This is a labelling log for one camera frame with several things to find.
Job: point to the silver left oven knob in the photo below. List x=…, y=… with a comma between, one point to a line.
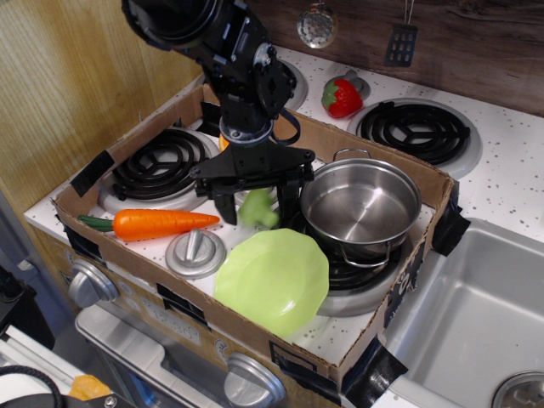
x=90, y=285

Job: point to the yellow sponge piece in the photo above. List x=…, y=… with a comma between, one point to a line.
x=87, y=387

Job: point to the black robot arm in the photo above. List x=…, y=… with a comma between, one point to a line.
x=231, y=45

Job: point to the brown cardboard fence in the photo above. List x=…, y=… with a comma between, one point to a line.
x=310, y=372

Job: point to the red toy strawberry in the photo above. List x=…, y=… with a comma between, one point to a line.
x=340, y=99

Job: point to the silver middle stove knob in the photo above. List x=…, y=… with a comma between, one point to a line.
x=241, y=196

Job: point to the green toy broccoli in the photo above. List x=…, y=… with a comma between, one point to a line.
x=257, y=209

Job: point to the stainless steel pot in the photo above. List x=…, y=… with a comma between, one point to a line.
x=360, y=209

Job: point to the light green plastic plate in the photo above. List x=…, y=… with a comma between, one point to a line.
x=277, y=279

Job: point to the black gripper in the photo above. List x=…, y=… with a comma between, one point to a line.
x=242, y=168

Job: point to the orange toy carrot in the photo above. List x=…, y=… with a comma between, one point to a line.
x=146, y=224

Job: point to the silver oven door handle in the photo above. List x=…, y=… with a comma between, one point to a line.
x=140, y=354

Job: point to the front right stove burner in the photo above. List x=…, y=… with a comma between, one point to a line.
x=361, y=285

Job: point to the silver sink drain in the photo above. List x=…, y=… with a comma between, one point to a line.
x=524, y=389

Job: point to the back right stove burner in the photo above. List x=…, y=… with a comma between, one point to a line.
x=430, y=131

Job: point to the silver front stove knob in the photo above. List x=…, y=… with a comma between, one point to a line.
x=195, y=255

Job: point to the silver oven knob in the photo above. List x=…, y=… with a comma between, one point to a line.
x=90, y=285
x=250, y=384

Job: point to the orange toy half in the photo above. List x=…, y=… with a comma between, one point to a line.
x=223, y=143

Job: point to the front left stove burner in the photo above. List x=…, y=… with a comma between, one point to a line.
x=157, y=176

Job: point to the silver right oven knob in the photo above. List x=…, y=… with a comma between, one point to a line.
x=250, y=384

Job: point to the grey toy sink basin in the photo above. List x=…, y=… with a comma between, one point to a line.
x=474, y=319

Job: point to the silver stove knob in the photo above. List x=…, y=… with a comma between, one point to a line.
x=195, y=255
x=241, y=196
x=360, y=85

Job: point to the stove burner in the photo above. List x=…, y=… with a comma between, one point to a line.
x=157, y=176
x=430, y=131
x=300, y=92
x=361, y=285

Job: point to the back left stove burner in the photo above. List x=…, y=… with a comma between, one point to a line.
x=300, y=92

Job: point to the silver back stove knob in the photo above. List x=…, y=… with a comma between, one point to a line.
x=360, y=85

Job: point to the hanging silver strainer ladle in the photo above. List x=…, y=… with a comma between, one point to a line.
x=317, y=25

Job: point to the hanging silver slotted spatula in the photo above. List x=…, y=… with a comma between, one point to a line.
x=402, y=41

